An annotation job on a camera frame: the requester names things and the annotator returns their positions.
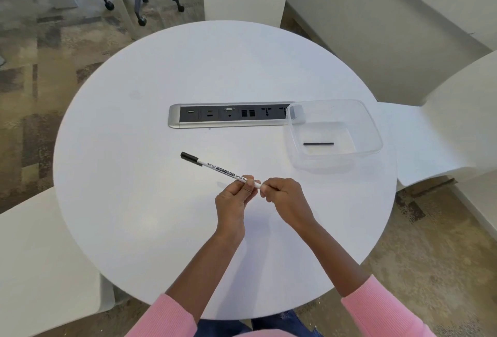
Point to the person's left hand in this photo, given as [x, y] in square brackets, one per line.
[231, 208]

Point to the person's right hand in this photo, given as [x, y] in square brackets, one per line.
[289, 204]

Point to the white marker with black cap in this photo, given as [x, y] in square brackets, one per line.
[217, 168]

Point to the old black ink refill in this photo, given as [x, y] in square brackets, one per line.
[318, 143]

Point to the person's right forearm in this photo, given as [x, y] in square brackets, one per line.
[361, 286]

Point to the person's left forearm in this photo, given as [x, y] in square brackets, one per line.
[186, 290]

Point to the clear plastic container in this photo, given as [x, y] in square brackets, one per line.
[332, 133]

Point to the silver table socket panel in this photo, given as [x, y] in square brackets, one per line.
[221, 115]

